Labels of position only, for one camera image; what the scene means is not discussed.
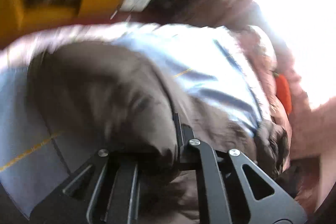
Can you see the brown puffer jacket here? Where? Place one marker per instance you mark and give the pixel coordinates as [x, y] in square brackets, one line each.
[127, 97]

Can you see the blue plaid bed sheet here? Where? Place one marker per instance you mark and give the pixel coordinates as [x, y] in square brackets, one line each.
[183, 61]

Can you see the orange carrot plush pillow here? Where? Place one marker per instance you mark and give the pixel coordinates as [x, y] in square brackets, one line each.
[283, 92]

